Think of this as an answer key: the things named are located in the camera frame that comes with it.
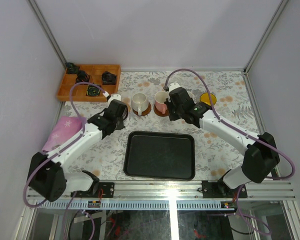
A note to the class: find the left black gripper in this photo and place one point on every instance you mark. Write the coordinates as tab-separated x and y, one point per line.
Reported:
120	110

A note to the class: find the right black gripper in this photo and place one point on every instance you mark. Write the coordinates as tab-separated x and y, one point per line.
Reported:
169	103

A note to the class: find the blue mug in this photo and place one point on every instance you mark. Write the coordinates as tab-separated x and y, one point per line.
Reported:
191	95

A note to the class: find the woven rattan coaster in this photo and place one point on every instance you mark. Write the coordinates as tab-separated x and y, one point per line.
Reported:
128	107

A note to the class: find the pink mug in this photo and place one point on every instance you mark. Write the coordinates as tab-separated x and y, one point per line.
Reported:
160	98

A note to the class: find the dark wooden coaster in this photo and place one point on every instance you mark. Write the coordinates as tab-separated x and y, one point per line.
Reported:
144	113
159	113

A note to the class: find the yellow mug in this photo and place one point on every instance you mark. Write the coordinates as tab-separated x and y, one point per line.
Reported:
208	99

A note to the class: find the cream white mug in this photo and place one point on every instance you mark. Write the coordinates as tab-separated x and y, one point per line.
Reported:
139	103

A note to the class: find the purple mug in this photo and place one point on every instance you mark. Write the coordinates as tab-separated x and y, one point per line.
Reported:
126	112

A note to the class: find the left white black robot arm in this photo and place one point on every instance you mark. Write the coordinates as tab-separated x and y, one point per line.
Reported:
47	174

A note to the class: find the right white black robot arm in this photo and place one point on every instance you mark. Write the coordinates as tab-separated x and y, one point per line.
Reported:
259	155

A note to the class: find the dark green yellow roll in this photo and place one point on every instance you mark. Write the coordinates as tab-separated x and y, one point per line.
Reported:
93	91

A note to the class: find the orange wooden compartment tray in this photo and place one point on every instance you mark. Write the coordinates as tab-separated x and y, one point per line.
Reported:
94	71

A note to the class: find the pink princess cloth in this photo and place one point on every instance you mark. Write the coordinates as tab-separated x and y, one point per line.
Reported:
65	128

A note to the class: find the floral tablecloth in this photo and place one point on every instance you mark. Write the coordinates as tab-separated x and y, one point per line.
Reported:
259	151

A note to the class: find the black serving tray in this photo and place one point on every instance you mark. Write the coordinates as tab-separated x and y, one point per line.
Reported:
160	155

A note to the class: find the black roll far corner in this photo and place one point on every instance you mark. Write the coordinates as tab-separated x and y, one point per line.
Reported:
70	65

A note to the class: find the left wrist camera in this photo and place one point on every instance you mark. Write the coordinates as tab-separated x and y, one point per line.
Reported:
114	97

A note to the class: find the aluminium front rail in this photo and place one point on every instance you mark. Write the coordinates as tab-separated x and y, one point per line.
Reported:
268	190

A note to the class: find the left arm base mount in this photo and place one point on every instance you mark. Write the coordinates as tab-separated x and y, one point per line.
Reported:
102	188

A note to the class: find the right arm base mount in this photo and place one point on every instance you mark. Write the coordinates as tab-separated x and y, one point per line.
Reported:
219	190

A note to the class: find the blue slotted cable duct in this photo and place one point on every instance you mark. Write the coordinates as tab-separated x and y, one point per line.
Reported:
137	205

